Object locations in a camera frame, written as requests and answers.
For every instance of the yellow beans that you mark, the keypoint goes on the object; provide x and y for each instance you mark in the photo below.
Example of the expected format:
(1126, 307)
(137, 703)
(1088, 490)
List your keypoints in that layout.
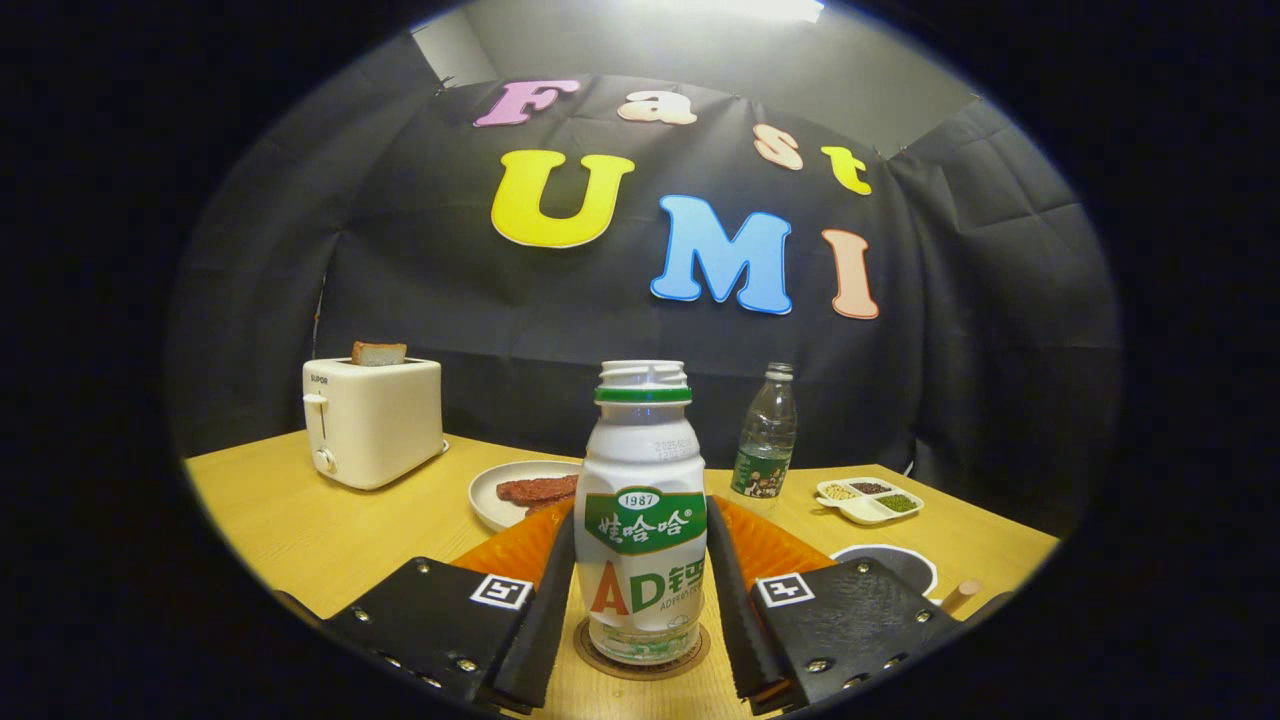
(839, 492)

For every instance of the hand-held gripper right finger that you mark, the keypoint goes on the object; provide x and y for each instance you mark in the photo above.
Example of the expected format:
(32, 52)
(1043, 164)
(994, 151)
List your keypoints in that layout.
(738, 620)

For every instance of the cream toaster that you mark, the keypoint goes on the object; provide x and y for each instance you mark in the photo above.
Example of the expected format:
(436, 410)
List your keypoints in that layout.
(385, 425)

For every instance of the white juice bottle green label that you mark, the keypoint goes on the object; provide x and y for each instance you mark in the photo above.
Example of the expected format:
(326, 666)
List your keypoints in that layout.
(640, 460)

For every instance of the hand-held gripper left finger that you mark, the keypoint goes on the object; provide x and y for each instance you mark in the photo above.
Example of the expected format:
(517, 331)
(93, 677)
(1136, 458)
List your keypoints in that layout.
(545, 620)

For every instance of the wooden table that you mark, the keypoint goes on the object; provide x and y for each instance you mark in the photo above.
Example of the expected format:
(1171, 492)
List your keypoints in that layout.
(300, 530)

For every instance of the round beige plate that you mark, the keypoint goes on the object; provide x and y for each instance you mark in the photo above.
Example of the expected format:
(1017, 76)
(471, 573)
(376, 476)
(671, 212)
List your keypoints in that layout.
(490, 505)

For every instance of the clear plastic water bottle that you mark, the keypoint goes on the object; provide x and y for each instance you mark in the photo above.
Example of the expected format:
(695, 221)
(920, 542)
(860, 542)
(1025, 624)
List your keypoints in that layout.
(768, 435)

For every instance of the green beans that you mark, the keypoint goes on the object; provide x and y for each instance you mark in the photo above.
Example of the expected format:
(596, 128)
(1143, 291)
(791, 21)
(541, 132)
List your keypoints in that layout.
(897, 503)

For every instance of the white divided dish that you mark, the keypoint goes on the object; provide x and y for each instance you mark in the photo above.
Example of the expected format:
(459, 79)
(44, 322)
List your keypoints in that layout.
(865, 513)

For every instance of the round cork coaster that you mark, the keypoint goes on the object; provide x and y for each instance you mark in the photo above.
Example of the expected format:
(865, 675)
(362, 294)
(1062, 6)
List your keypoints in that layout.
(640, 671)

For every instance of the black backdrop cloth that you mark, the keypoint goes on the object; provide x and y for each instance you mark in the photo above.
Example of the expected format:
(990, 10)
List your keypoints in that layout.
(560, 310)

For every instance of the toast slice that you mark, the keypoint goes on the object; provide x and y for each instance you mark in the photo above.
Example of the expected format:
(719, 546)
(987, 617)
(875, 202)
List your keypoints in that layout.
(378, 353)

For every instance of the dark red beans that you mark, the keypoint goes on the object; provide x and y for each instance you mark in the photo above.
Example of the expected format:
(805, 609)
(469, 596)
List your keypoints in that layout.
(871, 488)

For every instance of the red sausage pieces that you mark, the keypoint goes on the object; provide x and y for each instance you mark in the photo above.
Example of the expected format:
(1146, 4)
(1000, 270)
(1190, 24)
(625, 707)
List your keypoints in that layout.
(540, 490)

